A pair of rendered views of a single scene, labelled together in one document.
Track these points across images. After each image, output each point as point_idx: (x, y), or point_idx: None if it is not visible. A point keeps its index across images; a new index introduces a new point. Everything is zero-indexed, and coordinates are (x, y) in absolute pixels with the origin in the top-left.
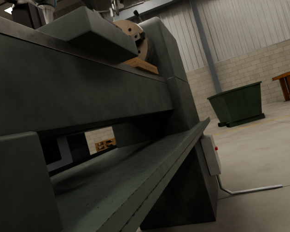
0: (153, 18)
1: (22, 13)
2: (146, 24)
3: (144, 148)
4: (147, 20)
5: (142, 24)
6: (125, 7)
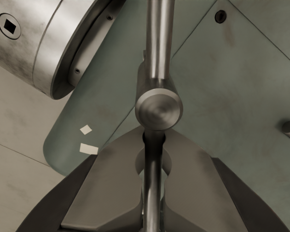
0: (43, 149)
1: None
2: (55, 123)
3: None
4: (52, 139)
5: (59, 118)
6: (143, 227)
